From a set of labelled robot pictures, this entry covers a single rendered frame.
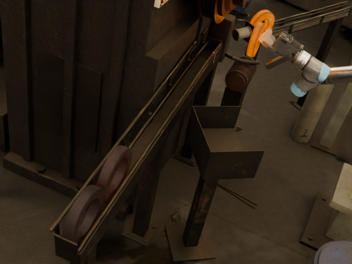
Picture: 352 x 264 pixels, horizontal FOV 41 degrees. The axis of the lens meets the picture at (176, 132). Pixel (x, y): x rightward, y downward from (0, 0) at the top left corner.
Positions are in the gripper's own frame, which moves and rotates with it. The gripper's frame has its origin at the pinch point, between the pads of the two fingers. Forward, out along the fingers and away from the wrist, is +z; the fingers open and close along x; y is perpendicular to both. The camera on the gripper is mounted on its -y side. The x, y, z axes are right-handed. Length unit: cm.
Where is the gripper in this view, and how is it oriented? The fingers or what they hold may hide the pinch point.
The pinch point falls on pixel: (256, 35)
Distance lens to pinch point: 214.7
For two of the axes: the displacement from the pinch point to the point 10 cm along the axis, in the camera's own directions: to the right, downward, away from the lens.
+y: 4.1, -6.5, -6.4
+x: -3.7, 5.2, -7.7
